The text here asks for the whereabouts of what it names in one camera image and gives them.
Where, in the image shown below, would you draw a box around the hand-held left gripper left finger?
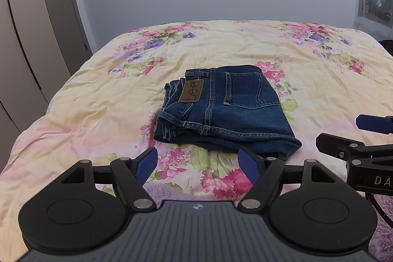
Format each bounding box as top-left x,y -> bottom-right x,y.
61,147 -> 158,211

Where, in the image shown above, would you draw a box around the beige wardrobe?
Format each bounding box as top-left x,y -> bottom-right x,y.
0,0 -> 72,134

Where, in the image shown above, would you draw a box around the floral bed blanket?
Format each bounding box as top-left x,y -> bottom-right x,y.
0,20 -> 393,235

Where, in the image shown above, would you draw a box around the black cable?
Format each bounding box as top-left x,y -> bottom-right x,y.
365,191 -> 393,229

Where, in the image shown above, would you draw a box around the grey-brown door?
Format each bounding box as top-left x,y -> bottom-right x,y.
38,0 -> 93,57

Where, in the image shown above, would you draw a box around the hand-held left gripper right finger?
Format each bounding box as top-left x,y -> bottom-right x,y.
238,148 -> 337,210

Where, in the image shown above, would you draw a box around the blue denim pants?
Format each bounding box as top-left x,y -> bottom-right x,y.
153,65 -> 303,162

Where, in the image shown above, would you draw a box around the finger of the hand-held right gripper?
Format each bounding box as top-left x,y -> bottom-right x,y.
316,133 -> 393,160
355,114 -> 393,135

